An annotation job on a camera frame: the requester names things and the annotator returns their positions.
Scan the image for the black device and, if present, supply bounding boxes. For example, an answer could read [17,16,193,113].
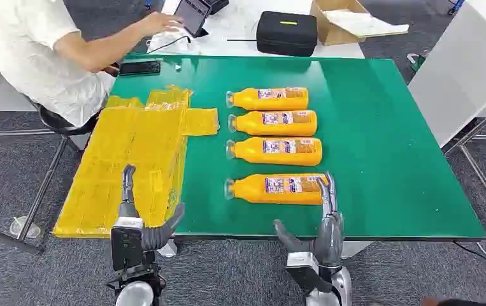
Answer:
[202,0,230,15]

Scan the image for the black cable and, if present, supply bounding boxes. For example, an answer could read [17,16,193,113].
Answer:
[147,36,193,54]

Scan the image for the black round stool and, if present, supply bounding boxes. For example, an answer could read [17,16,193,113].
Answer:
[38,105,100,137]

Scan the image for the person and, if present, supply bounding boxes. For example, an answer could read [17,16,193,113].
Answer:
[0,0,185,128]

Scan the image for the black tablet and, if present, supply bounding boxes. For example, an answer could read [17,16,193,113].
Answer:
[173,0,212,39]

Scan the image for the white foam sheet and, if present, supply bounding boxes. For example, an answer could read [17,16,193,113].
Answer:
[322,9,410,39]

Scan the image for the white side table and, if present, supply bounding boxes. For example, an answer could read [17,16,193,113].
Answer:
[407,0,486,233]

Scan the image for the person's left hand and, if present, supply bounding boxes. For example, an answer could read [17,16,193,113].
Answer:
[140,11,185,37]

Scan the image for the orange drink bottle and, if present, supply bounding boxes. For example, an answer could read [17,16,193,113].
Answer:
[225,87,310,112]
[225,136,323,167]
[224,173,332,206]
[227,110,318,137]

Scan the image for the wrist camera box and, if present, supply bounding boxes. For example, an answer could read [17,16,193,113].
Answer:
[111,216,145,273]
[285,252,332,295]

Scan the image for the black zip case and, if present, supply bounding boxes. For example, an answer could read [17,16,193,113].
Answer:
[256,11,318,57]

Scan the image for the white crumpled bag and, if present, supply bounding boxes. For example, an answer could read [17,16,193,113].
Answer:
[147,25,201,55]

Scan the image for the metal frame legs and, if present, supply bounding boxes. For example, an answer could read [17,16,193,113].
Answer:
[0,131,84,255]

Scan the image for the black smartphone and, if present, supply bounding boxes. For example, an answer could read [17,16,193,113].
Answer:
[118,60,162,77]

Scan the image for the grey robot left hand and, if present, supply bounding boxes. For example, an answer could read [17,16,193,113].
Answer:
[116,164,185,253]

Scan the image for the clear plastic cup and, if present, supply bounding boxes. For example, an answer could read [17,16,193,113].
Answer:
[10,216,41,240]

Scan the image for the brown cardboard box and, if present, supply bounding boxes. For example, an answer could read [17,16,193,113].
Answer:
[310,0,410,47]

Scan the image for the grey floor cable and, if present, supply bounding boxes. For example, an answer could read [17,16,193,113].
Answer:
[454,240,486,280]

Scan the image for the green table mat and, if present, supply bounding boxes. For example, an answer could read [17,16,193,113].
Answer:
[110,55,486,242]

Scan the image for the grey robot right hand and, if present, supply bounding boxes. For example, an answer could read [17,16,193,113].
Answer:
[273,171,345,268]

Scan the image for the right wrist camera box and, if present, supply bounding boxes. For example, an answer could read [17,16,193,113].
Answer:
[285,252,332,295]

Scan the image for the yellow plastic sheet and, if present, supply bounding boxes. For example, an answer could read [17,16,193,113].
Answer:
[52,86,220,240]

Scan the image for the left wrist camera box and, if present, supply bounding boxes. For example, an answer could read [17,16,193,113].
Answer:
[111,216,145,273]

